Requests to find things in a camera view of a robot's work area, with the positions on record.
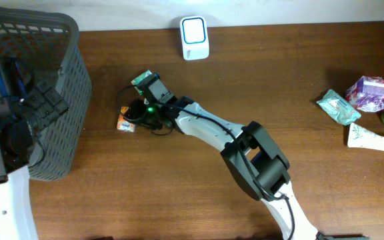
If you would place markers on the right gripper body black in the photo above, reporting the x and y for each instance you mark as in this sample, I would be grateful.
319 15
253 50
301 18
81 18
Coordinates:
149 113

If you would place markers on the orange small box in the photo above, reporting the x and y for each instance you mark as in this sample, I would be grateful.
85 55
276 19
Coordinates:
123 124

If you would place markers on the small teal tissue packet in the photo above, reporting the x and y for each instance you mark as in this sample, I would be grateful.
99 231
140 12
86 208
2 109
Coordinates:
141 77

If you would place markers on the teal wet wipes pack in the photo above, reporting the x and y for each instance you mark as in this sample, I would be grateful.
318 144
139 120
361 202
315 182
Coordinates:
338 108

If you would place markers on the white green cosmetic tube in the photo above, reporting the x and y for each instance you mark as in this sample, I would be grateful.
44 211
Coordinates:
360 137

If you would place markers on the purple white sanitary pad pack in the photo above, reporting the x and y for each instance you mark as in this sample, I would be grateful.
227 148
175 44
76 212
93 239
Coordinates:
367 94

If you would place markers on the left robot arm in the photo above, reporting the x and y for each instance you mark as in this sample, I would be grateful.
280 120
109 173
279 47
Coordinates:
27 107

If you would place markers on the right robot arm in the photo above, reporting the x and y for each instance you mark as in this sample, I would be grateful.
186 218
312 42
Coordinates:
254 160

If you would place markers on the white barcode scanner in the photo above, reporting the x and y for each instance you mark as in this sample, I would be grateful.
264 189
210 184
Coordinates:
194 38

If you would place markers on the grey plastic mesh basket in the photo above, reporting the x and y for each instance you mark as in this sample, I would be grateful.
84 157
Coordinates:
48 43

